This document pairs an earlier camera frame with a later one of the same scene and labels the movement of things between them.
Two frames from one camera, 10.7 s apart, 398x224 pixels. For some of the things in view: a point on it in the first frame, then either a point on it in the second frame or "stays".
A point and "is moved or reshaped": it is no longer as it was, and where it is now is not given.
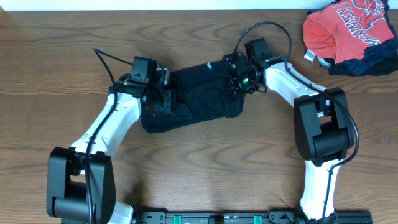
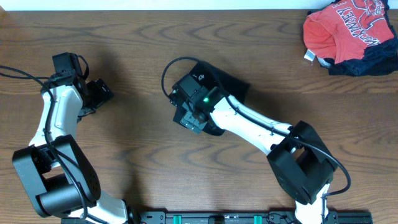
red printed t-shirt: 346,29 stays
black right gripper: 235,78 -> 188,121
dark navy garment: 379,59 stays
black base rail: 253,216 stays
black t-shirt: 203,92 is moved or reshaped
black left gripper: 171,102 -> 99,92
